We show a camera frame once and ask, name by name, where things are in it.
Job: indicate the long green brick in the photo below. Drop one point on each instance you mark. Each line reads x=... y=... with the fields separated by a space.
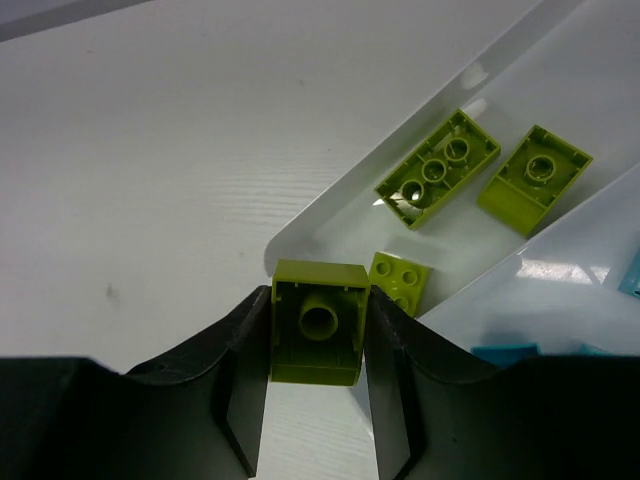
x=439 y=168

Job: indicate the white compartment sorting tray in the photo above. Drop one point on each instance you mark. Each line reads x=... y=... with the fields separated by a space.
x=570 y=68

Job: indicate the green curved brick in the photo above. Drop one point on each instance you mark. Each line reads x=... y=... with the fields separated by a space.
x=533 y=178
x=318 y=318

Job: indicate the teal square brick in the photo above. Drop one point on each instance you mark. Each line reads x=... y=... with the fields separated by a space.
x=504 y=356

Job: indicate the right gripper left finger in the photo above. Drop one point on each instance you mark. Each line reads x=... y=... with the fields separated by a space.
x=193 y=412

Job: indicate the green square brick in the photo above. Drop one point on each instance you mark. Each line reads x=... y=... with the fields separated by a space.
x=402 y=280

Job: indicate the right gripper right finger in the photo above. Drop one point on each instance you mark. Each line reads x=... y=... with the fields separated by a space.
x=438 y=412

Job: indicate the small teal brick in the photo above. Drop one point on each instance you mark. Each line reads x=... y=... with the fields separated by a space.
x=630 y=283

